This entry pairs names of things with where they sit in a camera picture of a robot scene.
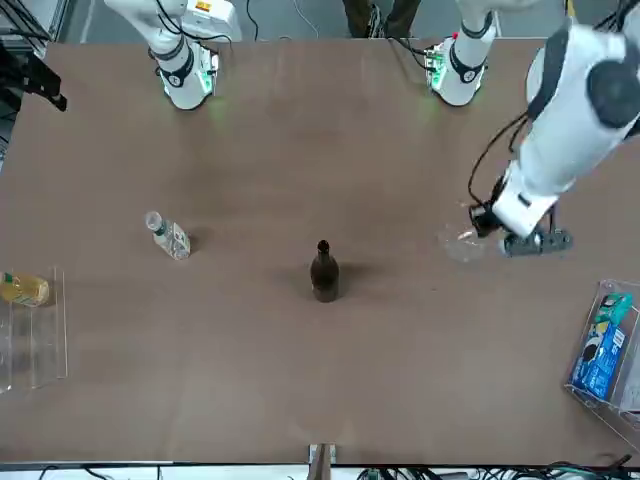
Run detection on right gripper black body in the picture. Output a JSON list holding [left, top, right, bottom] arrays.
[[0, 40, 69, 112]]

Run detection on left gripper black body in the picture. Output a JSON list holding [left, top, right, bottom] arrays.
[[468, 196, 502, 239]]

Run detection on clear plastic drink bottle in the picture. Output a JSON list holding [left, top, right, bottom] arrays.
[[144, 210, 192, 261]]

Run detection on dark brown glass bottle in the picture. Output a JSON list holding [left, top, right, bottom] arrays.
[[309, 238, 341, 304]]

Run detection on white-capped yellow drink bottle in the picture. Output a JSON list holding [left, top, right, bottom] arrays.
[[0, 272, 51, 308]]

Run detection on clear acrylic bottle shelf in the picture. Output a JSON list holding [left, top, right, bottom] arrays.
[[0, 266, 69, 395]]

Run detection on clear acrylic snack bin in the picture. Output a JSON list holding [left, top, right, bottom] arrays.
[[563, 278, 640, 444]]

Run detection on teal snack packet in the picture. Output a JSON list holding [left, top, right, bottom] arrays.
[[593, 293, 634, 325]]

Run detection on green circuit board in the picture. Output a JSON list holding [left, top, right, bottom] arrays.
[[423, 42, 447, 91], [198, 47, 222, 96]]

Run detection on blue biscuit packet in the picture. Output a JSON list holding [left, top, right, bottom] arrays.
[[569, 322, 629, 401]]

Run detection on white controller box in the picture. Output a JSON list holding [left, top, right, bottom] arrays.
[[179, 0, 242, 42]]

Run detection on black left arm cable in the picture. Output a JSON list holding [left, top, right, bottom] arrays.
[[467, 110, 532, 214]]

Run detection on aluminium frame post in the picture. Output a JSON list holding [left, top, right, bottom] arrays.
[[0, 0, 76, 46]]

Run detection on tangled black cables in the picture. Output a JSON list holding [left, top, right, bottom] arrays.
[[349, 457, 634, 480]]

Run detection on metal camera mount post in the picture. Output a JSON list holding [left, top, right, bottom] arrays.
[[307, 442, 339, 480]]

